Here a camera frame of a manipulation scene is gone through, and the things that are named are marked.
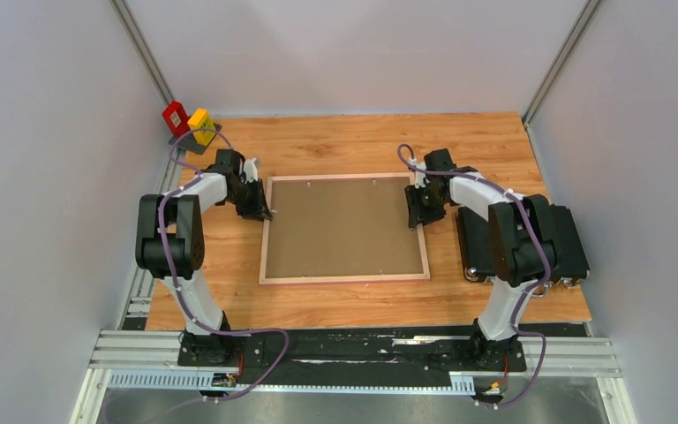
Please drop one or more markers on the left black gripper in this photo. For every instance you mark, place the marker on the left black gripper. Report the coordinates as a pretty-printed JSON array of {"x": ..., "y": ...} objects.
[{"x": 259, "y": 209}]

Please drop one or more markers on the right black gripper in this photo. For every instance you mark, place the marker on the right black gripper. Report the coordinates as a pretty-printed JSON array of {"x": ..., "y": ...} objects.
[{"x": 417, "y": 214}]

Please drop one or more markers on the wooden picture frame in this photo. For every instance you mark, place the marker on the wooden picture frame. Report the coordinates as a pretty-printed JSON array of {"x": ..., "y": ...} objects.
[{"x": 266, "y": 280}]

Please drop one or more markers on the grey backing board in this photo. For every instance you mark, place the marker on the grey backing board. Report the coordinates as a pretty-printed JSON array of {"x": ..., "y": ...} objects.
[{"x": 345, "y": 228}]

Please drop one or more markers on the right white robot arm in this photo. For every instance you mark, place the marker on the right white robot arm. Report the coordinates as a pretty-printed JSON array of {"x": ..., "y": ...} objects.
[{"x": 521, "y": 263}]

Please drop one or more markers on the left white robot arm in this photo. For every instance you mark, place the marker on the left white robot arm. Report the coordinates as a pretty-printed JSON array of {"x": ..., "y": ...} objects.
[{"x": 170, "y": 244}]

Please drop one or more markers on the black poker chip case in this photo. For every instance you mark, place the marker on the black poker chip case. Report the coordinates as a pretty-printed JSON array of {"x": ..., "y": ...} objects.
[{"x": 475, "y": 247}]

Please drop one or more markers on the yellow small box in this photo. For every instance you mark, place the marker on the yellow small box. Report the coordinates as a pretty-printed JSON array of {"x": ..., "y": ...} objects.
[{"x": 202, "y": 127}]

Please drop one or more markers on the red small box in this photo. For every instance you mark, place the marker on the red small box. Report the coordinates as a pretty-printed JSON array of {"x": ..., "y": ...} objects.
[{"x": 176, "y": 118}]

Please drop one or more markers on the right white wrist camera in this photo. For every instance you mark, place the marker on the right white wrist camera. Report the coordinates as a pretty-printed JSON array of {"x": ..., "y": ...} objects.
[{"x": 419, "y": 172}]

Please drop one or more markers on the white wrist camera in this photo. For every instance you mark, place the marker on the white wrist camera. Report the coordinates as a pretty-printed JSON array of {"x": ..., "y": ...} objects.
[
  {"x": 419, "y": 172},
  {"x": 251, "y": 170}
]

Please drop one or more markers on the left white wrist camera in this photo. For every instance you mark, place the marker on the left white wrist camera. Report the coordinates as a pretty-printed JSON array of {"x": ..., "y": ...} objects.
[{"x": 251, "y": 170}]

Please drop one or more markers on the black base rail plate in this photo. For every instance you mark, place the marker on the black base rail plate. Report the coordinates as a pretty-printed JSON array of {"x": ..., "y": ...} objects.
[{"x": 403, "y": 357}]

